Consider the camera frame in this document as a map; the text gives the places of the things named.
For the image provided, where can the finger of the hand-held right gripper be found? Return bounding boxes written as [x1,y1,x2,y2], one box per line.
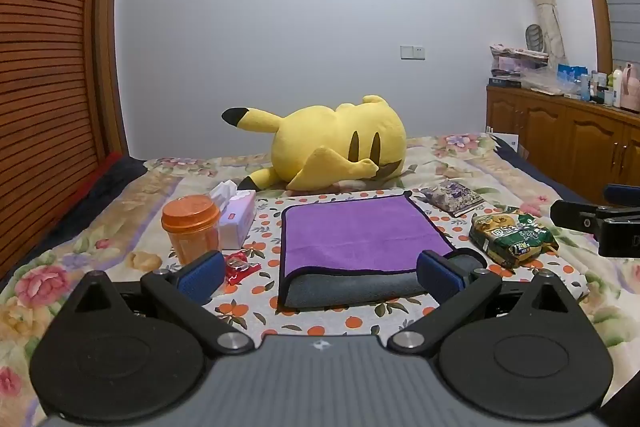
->
[603,184,640,208]
[550,200,609,234]

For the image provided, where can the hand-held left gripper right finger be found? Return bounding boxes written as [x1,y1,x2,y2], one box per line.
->
[388,249,577,356]

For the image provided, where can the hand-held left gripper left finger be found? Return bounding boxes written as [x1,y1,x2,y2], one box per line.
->
[64,250,257,356]

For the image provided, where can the purple and grey towel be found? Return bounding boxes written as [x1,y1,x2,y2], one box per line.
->
[276,190,488,312]

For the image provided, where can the red snack packet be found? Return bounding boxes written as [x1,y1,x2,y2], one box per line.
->
[224,251,262,286]

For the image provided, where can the orange plastic cup with lid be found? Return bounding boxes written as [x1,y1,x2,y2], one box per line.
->
[161,195,222,266]

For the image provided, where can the green snack packet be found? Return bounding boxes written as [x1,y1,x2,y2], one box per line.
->
[469,212,560,269]

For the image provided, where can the orange fruit print cloth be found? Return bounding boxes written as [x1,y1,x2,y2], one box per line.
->
[200,188,592,350]

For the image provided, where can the pink tissue box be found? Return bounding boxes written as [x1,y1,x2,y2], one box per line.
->
[209,181,257,251]

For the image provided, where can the purple printed packet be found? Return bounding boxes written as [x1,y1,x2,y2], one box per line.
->
[420,179,485,218]

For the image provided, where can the wooden cabinet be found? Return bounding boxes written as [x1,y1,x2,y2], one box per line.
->
[486,84,640,208]

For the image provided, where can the white cardboard box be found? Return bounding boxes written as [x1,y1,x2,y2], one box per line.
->
[486,132,522,154]

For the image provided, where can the floral bed sheet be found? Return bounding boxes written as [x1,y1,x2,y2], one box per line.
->
[0,133,640,427]

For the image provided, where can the row of cosmetic bottles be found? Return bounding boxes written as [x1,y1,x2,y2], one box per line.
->
[579,66,626,108]

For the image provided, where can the pink bottle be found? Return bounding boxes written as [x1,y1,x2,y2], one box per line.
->
[621,62,640,112]

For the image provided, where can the blue and white packets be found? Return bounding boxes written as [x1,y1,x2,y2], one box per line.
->
[557,64,589,94]

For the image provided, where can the pile of printed bags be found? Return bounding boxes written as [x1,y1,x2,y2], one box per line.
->
[489,43,549,80]

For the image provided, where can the yellow plush toy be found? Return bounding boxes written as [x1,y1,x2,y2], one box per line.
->
[221,95,407,194]

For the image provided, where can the round grey fan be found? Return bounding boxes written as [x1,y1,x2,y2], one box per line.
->
[525,24,544,53]

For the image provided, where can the wooden louvered wardrobe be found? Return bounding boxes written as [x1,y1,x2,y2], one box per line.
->
[0,0,130,283]

